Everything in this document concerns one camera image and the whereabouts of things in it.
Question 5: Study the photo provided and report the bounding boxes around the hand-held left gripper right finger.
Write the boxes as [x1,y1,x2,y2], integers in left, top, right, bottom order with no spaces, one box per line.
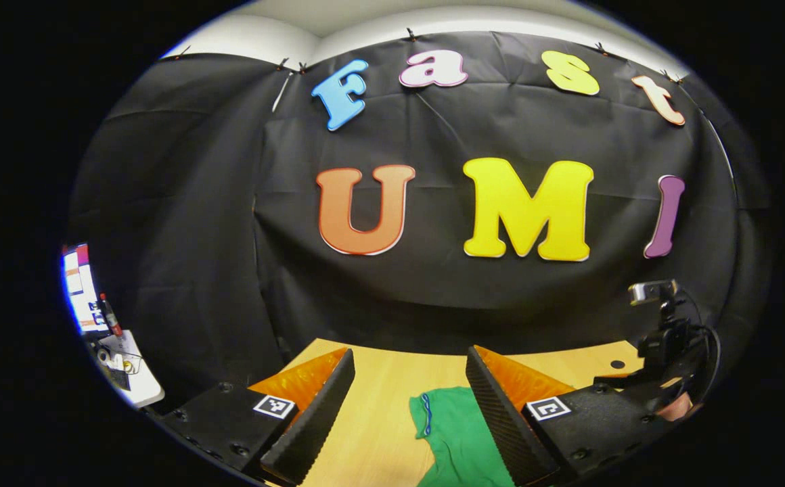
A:
[466,345,664,487]

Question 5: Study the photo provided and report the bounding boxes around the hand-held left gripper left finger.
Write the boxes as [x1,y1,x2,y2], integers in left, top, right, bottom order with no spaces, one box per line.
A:
[156,348,356,487]

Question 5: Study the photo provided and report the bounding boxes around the green T-shirt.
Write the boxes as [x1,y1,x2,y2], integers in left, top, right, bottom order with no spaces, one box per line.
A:
[409,386,516,487]

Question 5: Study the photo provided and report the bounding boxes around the black backdrop cloth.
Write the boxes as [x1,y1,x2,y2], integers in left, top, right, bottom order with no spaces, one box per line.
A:
[68,30,772,413]

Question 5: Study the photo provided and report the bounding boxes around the white side table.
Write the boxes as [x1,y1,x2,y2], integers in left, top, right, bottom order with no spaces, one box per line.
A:
[88,329,165,409]

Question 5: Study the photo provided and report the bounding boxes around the red capped bottle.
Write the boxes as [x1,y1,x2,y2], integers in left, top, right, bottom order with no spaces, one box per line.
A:
[98,293,124,338]

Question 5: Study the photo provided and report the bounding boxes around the computer monitor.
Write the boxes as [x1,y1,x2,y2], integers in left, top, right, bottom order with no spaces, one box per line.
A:
[61,243,108,335]

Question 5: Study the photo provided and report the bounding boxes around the row of black backdrop clips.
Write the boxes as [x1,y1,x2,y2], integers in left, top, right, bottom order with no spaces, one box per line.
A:
[175,27,686,85]

